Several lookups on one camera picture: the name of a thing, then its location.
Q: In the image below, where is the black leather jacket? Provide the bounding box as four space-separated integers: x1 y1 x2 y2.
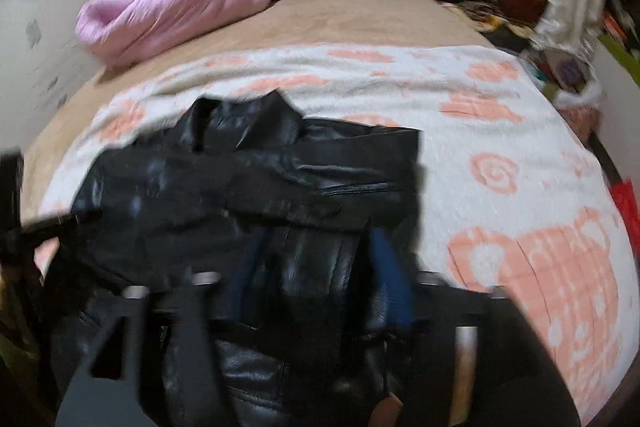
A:
41 89 426 427

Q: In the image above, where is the clothes heap by curtain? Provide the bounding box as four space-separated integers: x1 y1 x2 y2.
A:
520 50 603 144

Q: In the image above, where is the white peach patterned blanket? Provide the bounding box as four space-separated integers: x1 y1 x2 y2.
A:
32 44 639 421

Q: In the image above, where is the red cloth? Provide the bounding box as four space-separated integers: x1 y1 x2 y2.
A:
611 179 640 258

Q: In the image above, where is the pink quilted duvet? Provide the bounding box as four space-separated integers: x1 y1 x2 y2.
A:
75 0 274 68

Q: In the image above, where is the beige plush bedspread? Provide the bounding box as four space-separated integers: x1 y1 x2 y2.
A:
21 0 492 219

